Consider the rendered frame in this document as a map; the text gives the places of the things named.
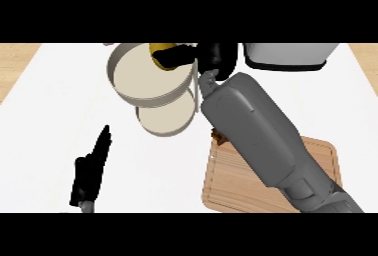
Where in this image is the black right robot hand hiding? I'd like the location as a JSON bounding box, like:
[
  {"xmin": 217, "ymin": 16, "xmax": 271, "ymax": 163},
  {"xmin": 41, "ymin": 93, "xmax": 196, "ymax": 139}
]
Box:
[{"xmin": 153, "ymin": 42, "xmax": 239, "ymax": 82}]

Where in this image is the yellow lemon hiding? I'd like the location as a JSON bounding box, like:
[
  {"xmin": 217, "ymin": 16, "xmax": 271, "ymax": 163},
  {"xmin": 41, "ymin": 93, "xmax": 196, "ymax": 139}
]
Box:
[{"xmin": 147, "ymin": 42, "xmax": 180, "ymax": 71}]

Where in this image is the wooden cutting board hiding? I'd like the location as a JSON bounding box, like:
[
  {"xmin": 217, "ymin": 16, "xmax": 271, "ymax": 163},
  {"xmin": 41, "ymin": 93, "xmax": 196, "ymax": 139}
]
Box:
[{"xmin": 201, "ymin": 134, "xmax": 344, "ymax": 214}]

